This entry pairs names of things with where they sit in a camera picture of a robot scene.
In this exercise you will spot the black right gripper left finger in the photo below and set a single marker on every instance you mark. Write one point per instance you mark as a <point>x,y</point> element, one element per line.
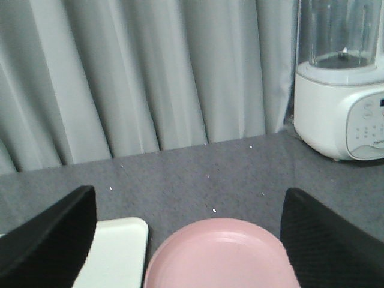
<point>50,249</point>

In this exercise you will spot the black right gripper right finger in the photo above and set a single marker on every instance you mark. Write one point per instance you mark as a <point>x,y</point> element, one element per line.
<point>325,249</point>

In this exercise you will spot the pink round plate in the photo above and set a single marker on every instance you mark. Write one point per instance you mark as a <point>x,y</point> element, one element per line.
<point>221,252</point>

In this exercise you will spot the cream bear serving tray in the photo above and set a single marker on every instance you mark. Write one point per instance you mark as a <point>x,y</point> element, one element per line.
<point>117,254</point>

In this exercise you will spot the grey pleated curtain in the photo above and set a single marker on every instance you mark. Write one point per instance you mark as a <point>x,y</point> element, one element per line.
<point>85,81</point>

